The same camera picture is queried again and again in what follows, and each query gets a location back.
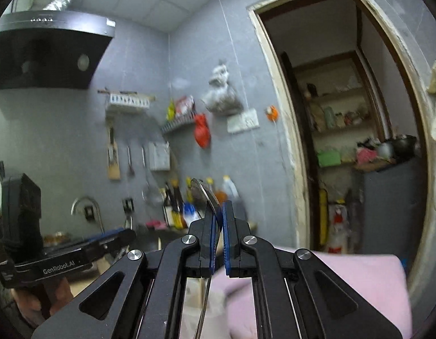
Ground green bag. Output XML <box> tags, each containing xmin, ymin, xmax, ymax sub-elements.
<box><xmin>317</xmin><ymin>148</ymin><xmax>342</xmax><ymax>168</ymax></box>

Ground silver pot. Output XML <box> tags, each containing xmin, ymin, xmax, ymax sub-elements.
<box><xmin>376</xmin><ymin>141</ymin><xmax>394</xmax><ymax>159</ymax></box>

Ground row of sauce bottles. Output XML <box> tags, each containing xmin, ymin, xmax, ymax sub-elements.
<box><xmin>161</xmin><ymin>177</ymin><xmax>215</xmax><ymax>229</ymax></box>

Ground grey plastic bag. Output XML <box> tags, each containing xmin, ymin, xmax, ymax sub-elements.
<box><xmin>201</xmin><ymin>62</ymin><xmax>244</xmax><ymax>115</ymax></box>

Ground grey cabinet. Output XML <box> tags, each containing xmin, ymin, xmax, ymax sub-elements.
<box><xmin>356</xmin><ymin>157</ymin><xmax>425</xmax><ymax>255</ymax></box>

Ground white hanging box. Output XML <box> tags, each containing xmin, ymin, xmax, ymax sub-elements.
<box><xmin>148</xmin><ymin>141</ymin><xmax>171</xmax><ymax>171</ymax></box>

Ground person's left hand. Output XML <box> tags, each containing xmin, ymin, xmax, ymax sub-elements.
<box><xmin>12</xmin><ymin>277</ymin><xmax>75</xmax><ymax>328</ymax></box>

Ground yellow bottle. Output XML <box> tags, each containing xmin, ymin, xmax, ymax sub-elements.
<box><xmin>319</xmin><ymin>188</ymin><xmax>329</xmax><ymax>246</ymax></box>

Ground pink rag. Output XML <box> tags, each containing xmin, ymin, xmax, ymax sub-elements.
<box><xmin>356</xmin><ymin>147</ymin><xmax>378</xmax><ymax>165</ymax></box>

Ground metal faucet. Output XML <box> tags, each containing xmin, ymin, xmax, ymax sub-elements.
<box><xmin>71</xmin><ymin>196</ymin><xmax>105</xmax><ymax>235</ymax></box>

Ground metal wall rack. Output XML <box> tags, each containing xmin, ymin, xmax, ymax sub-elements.
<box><xmin>161</xmin><ymin>113</ymin><xmax>198</xmax><ymax>135</ymax></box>

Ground white wall outlet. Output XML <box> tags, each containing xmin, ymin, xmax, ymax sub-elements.
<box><xmin>227</xmin><ymin>109</ymin><xmax>260</xmax><ymax>134</ymax></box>

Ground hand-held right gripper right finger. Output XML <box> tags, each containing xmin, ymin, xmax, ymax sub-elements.
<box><xmin>223</xmin><ymin>201</ymin><xmax>404</xmax><ymax>339</ymax></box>

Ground white plastic basket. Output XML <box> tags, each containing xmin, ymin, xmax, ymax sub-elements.
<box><xmin>105</xmin><ymin>92</ymin><xmax>150</xmax><ymax>114</ymax></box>

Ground wooden door frame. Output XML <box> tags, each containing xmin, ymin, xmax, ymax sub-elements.
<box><xmin>247</xmin><ymin>0</ymin><xmax>436</xmax><ymax>311</ymax></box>

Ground black range hood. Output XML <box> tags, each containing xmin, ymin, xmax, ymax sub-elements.
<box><xmin>0</xmin><ymin>10</ymin><xmax>116</xmax><ymax>91</ymax></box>

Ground wooden knife holder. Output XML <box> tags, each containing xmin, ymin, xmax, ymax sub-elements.
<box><xmin>107</xmin><ymin>125</ymin><xmax>121</xmax><ymax>180</ymax></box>

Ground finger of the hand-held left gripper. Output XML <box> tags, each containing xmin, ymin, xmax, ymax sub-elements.
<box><xmin>92</xmin><ymin>228</ymin><xmax>137</xmax><ymax>244</ymax></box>
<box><xmin>97</xmin><ymin>243</ymin><xmax>129</xmax><ymax>258</ymax></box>

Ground wooden shelf unit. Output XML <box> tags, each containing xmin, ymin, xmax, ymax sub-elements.
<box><xmin>292</xmin><ymin>51</ymin><xmax>385</xmax><ymax>170</ymax></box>

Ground pink cloth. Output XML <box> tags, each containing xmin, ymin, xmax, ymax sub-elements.
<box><xmin>209</xmin><ymin>252</ymin><xmax>413</xmax><ymax>339</ymax></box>

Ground glass pot lid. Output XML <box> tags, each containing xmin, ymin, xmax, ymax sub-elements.
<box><xmin>189</xmin><ymin>177</ymin><xmax>222</xmax><ymax>339</ymax></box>

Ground hanging metal utensil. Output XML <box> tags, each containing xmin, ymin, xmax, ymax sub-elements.
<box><xmin>125</xmin><ymin>145</ymin><xmax>135</xmax><ymax>177</ymax></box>

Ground food packets on rack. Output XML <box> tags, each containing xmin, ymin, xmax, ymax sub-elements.
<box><xmin>166</xmin><ymin>95</ymin><xmax>195</xmax><ymax>121</ymax></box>

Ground dark pot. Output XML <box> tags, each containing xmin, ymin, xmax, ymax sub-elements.
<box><xmin>391</xmin><ymin>135</ymin><xmax>418</xmax><ymax>158</ymax></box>

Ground red plastic bag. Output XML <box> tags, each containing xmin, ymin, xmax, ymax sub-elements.
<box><xmin>194</xmin><ymin>113</ymin><xmax>211</xmax><ymax>148</ymax></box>

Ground white and red bottle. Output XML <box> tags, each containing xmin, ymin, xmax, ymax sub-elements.
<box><xmin>327</xmin><ymin>201</ymin><xmax>351</xmax><ymax>254</ymax></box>

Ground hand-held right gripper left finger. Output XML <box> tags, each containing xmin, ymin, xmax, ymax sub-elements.
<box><xmin>31</xmin><ymin>214</ymin><xmax>218</xmax><ymax>339</ymax></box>

